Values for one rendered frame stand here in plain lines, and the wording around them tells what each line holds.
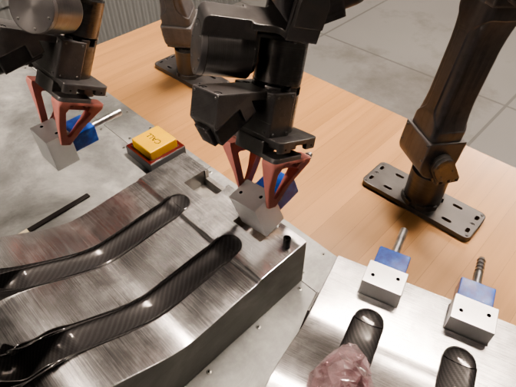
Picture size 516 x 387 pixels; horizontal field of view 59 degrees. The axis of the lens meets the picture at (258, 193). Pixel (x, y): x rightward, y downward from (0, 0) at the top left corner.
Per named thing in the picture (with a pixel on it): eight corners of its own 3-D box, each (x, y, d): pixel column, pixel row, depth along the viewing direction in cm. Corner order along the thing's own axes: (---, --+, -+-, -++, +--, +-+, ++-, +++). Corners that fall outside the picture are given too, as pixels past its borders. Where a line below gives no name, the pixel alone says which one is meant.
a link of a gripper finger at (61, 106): (50, 152, 61) (61, 87, 58) (25, 130, 65) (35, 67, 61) (94, 150, 67) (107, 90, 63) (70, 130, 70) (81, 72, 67)
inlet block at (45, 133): (115, 118, 76) (107, 90, 72) (133, 131, 73) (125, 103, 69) (42, 156, 69) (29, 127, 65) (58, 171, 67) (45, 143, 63)
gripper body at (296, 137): (278, 159, 51) (289, 94, 47) (219, 130, 57) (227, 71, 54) (315, 151, 55) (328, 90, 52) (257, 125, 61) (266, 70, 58)
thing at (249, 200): (302, 160, 67) (292, 133, 63) (328, 172, 64) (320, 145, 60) (241, 221, 63) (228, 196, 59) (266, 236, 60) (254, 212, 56)
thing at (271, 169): (264, 221, 54) (277, 148, 50) (226, 197, 58) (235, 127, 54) (301, 209, 59) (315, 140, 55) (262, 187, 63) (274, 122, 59)
